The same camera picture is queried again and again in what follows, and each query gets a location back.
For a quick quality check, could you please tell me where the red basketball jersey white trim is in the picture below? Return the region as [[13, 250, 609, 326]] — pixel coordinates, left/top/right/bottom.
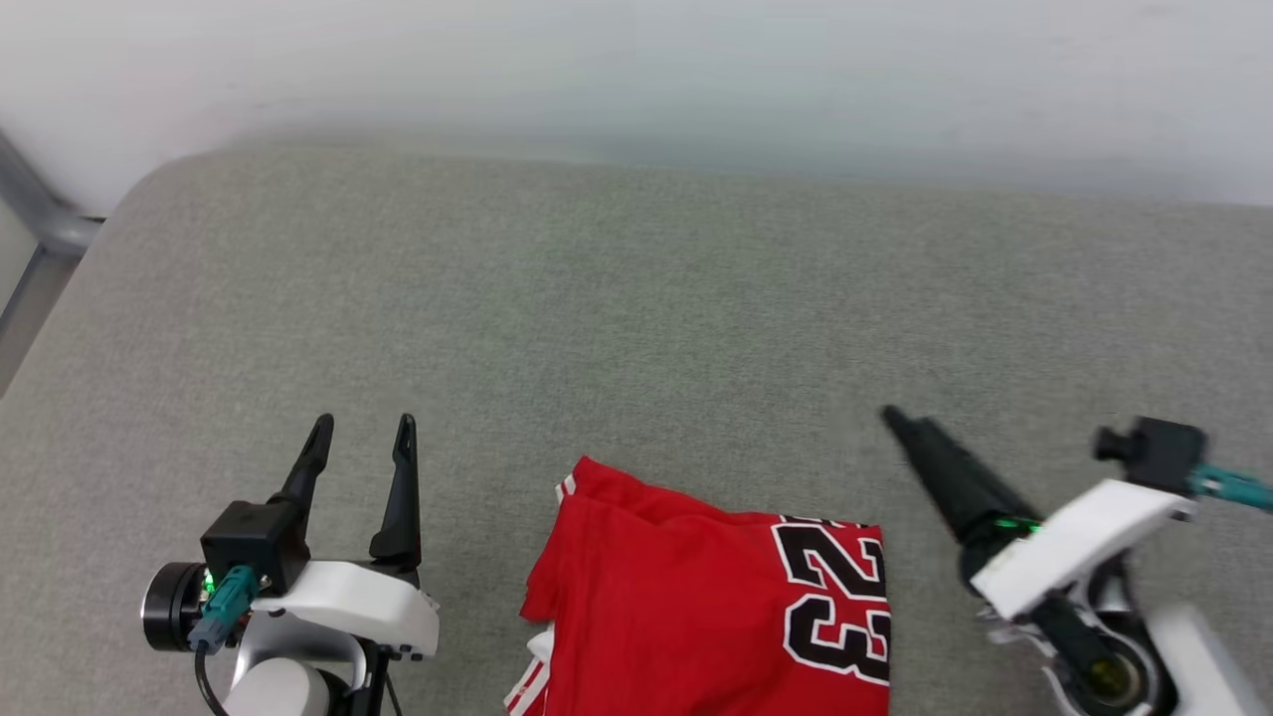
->
[[502, 455, 893, 716]]

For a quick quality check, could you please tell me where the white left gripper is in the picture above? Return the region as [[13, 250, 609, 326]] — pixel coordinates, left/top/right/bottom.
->
[[254, 414, 441, 661]]

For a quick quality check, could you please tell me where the teal plug camera cable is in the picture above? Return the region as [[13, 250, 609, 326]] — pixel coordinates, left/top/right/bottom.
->
[[187, 565, 262, 716], [1188, 463, 1273, 514]]

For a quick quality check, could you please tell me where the grey fabric sofa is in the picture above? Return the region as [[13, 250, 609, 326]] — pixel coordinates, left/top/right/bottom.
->
[[0, 139, 1273, 716]]

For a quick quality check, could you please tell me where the teal plug left camera cable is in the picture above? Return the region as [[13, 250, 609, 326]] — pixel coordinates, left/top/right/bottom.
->
[[187, 565, 262, 716]]

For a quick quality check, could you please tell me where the teal plug right camera cable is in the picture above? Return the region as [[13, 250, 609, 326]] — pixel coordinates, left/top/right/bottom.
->
[[1188, 463, 1273, 514]]

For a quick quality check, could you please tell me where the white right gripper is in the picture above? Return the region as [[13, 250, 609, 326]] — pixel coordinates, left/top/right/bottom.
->
[[882, 405, 1195, 624]]

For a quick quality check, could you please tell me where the grey metal tube frame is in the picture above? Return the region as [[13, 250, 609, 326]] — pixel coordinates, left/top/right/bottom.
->
[[0, 129, 105, 399]]

